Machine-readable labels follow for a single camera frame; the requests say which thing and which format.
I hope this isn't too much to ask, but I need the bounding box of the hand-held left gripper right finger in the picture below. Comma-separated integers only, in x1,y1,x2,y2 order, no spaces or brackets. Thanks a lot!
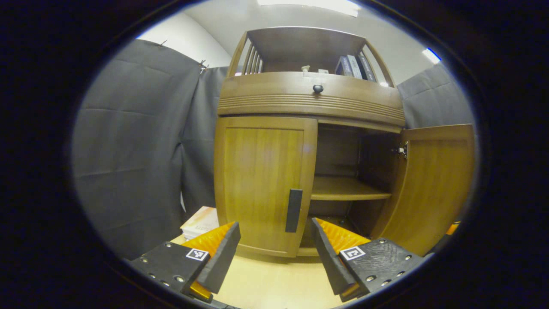
311,217,425,302

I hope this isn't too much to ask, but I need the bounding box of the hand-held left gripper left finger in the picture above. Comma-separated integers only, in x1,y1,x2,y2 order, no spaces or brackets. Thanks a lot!
130,221,241,303

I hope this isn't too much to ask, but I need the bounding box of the wooden shoe cabinet door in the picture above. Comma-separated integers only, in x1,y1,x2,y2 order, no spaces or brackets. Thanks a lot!
214,116,318,258
371,124,477,257

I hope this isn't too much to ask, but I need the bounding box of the black door handle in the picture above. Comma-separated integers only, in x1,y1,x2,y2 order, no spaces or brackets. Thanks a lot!
285,188,303,233

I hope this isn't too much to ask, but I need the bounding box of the wooden double-door shoe cabinet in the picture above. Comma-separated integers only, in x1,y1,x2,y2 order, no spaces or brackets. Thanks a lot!
213,27,477,258

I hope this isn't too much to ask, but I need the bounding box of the wooden cabinet inner shelf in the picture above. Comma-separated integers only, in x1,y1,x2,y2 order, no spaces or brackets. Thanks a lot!
311,175,392,201

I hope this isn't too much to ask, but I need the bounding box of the wooden cabinet drawer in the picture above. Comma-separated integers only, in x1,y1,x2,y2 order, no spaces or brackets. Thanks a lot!
217,72,406,127

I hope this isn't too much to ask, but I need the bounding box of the stack of books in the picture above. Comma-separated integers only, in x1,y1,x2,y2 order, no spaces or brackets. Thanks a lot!
180,206,220,240

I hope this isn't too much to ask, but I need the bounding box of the black backdrop cloth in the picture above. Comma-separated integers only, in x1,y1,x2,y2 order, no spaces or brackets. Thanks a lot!
71,39,477,260

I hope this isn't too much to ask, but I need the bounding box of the dark grey book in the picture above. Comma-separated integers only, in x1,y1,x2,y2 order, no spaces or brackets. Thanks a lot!
358,54,378,82

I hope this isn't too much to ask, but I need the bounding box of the light grey book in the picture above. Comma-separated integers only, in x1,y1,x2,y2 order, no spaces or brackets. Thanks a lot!
347,55,363,79

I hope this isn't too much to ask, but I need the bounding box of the dark blue book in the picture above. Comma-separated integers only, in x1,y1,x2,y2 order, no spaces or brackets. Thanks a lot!
335,56,353,77

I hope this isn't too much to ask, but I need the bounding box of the large ceiling light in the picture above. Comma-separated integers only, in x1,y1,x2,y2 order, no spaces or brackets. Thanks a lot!
257,0,362,18

